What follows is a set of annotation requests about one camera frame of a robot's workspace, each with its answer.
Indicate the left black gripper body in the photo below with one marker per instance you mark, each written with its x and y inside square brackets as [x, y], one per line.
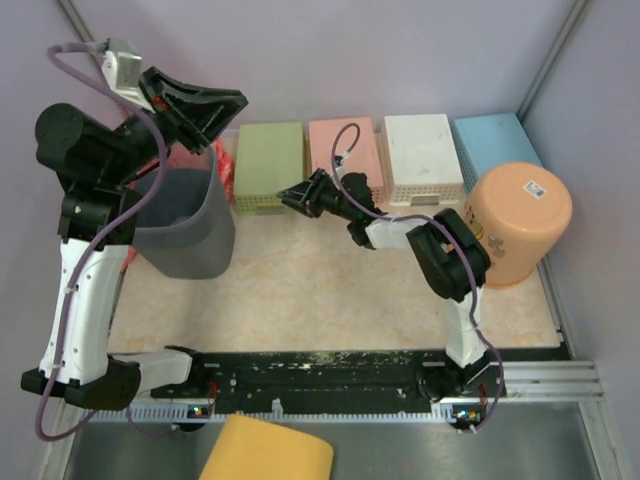
[153, 119]

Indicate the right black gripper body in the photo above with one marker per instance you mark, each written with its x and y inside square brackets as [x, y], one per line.
[324, 197]

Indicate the green perforated plastic basket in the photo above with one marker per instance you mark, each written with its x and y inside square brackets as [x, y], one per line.
[269, 159]

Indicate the pink perforated plastic basket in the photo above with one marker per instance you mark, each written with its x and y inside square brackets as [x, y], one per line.
[362, 158]

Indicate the white perforated plastic basket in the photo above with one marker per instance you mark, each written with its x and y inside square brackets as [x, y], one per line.
[422, 166]

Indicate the blue perforated plastic basket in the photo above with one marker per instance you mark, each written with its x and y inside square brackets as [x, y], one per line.
[484, 142]

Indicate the orange plastic bin liner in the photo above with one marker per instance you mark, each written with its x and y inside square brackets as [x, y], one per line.
[517, 211]

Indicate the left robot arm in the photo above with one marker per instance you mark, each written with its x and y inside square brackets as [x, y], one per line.
[151, 184]

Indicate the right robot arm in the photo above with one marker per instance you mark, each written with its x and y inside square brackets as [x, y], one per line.
[450, 257]

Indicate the red plastic bag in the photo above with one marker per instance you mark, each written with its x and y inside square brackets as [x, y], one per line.
[225, 165]

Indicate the grey plastic bin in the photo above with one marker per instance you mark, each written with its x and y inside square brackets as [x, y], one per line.
[195, 235]

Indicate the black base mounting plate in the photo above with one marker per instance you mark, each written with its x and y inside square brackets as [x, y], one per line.
[317, 382]

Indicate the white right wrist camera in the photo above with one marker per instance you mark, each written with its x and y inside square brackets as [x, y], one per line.
[339, 159]

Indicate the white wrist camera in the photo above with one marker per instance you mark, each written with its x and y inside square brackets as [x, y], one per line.
[122, 68]
[339, 159]

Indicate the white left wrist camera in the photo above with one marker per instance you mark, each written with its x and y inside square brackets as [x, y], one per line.
[122, 68]

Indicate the aluminium frame rail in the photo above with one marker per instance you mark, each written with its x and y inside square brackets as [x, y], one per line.
[552, 381]

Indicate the white slotted cable duct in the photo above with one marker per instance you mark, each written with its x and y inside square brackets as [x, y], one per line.
[188, 413]

